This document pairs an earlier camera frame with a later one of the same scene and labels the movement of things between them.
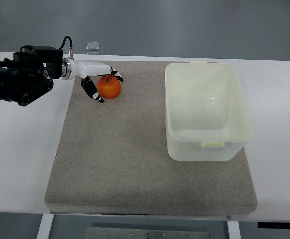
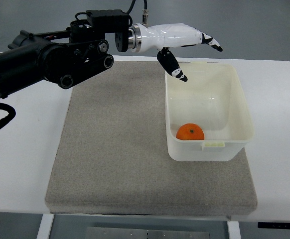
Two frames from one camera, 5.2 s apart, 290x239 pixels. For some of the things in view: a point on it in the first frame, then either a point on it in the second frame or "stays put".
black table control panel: (280, 225) stays put
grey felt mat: (112, 156) stays put
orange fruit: (108, 86) to (190, 131)
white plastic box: (207, 118) stays put
